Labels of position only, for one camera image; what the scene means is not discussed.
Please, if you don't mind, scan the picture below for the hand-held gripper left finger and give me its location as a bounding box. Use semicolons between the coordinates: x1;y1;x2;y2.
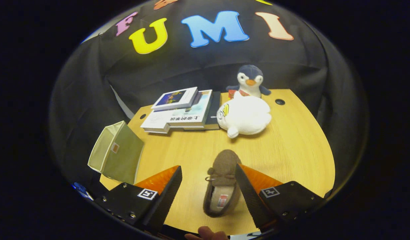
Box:
93;165;183;234

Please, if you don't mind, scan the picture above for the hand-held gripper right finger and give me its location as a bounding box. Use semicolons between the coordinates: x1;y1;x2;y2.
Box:
235;163;325;230

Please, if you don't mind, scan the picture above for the brown fuzzy shoe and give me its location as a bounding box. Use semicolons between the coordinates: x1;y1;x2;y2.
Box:
203;149;242;218

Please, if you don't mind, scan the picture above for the green fabric storage box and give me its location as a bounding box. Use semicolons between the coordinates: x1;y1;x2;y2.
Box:
88;121;145;185

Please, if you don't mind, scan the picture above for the white plush seal toy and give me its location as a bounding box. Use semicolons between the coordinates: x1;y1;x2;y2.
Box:
216;91;272;139

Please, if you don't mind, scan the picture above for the sky-blue cover book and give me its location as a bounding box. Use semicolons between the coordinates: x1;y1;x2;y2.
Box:
167;89;213;128

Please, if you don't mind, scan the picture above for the black cover book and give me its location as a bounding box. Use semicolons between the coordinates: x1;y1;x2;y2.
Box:
183;91;222;131

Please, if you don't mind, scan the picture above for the blue picture cover book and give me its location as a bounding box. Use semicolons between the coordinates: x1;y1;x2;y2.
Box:
151;87;199;112

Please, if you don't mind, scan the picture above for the navy penguin plush toy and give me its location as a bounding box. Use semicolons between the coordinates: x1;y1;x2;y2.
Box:
225;65;271;99

